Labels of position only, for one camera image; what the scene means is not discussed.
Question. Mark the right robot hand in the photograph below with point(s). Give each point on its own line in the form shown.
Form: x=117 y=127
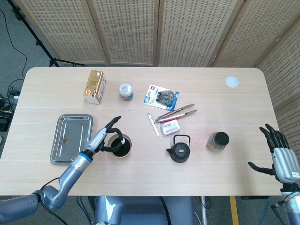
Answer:
x=286 y=164

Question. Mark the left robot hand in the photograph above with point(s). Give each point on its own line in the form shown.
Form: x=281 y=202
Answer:
x=97 y=140

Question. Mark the white plastic spoon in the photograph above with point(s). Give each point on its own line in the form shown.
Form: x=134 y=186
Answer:
x=122 y=141

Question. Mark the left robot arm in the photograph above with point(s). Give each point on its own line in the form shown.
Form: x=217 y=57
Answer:
x=70 y=175

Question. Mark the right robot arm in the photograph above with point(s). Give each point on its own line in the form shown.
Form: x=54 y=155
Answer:
x=294 y=208

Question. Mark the cup of dark coffee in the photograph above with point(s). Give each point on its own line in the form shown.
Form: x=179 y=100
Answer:
x=127 y=150

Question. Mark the metal tray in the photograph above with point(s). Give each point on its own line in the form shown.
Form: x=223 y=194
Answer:
x=70 y=136

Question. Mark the gold carton box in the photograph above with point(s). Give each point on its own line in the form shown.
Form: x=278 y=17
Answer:
x=93 y=84

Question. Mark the small tin can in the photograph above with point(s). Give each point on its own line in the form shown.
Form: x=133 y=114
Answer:
x=126 y=90

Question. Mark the glass jar with black lid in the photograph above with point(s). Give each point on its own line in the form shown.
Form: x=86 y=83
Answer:
x=219 y=140

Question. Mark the correction tape blister pack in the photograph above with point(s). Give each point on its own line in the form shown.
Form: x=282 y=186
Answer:
x=154 y=97

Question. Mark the small labelled plastic box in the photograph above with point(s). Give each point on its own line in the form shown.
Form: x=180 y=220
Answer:
x=170 y=127

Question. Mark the grey robot torso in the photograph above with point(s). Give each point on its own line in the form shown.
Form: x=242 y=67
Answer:
x=140 y=211

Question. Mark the black teapot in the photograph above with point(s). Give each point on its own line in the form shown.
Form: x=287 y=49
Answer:
x=180 y=152

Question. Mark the white table leg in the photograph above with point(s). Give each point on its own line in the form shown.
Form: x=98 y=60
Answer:
x=204 y=208

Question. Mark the black tripod stand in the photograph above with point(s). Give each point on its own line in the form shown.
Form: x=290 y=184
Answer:
x=37 y=43

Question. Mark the woven folding screen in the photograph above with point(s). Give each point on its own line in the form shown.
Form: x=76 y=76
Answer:
x=129 y=30

